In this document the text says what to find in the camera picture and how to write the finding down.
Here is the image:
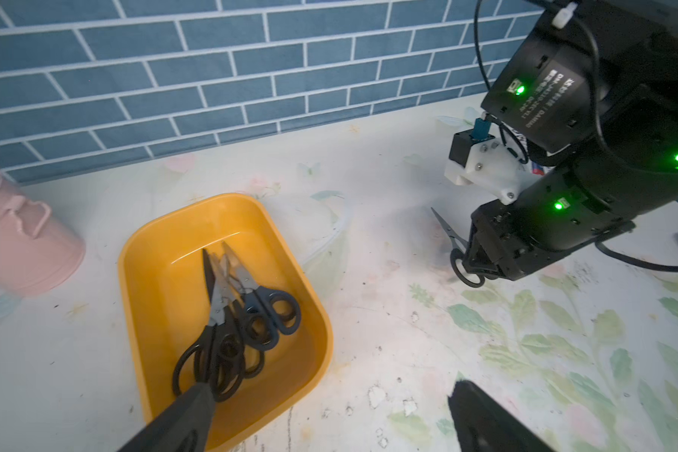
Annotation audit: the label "small black scissors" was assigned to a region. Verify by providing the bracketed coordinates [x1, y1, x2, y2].
[431, 207, 486, 288]
[232, 301, 279, 379]

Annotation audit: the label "yellow plastic storage box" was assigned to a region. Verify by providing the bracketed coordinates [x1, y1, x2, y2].
[119, 193, 333, 451]

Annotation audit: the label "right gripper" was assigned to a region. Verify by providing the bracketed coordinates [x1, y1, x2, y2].
[463, 168, 635, 281]

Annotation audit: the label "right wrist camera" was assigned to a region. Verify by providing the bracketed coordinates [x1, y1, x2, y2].
[444, 130, 541, 205]

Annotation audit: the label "floral table mat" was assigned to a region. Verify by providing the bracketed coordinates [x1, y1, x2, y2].
[0, 98, 678, 451]

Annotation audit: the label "pink pen holder cup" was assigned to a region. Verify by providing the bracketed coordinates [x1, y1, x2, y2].
[0, 173, 86, 297]

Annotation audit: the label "large black scissors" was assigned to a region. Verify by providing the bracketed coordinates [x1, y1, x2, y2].
[171, 247, 247, 403]

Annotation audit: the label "black scissors grey blades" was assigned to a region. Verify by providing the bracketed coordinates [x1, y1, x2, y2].
[194, 250, 267, 397]

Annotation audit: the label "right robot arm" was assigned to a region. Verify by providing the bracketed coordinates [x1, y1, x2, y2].
[450, 1, 678, 287]

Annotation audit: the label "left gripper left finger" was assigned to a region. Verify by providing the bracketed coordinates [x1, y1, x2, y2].
[119, 383, 216, 452]

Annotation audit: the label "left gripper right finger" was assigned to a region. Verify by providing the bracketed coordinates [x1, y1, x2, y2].
[448, 380, 553, 452]

